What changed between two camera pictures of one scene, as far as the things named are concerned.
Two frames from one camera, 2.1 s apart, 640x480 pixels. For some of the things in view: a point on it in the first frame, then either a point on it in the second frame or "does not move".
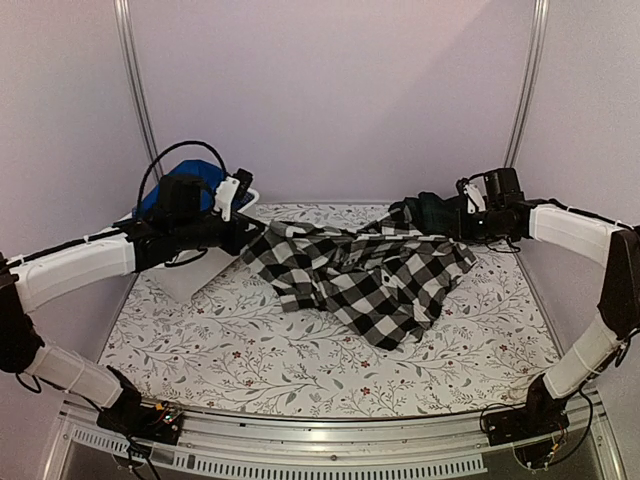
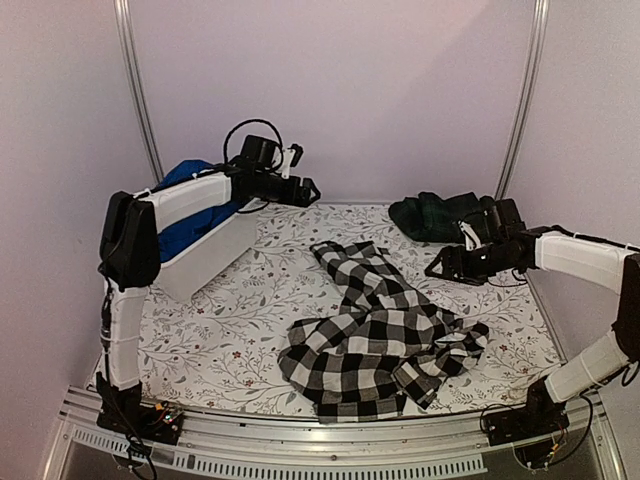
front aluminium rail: (443, 445) does not move
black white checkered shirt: (381, 278) to (358, 366)
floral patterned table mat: (227, 346) does not move
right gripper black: (464, 233) to (450, 253)
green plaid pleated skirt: (432, 215) does not move
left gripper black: (239, 238) to (293, 197)
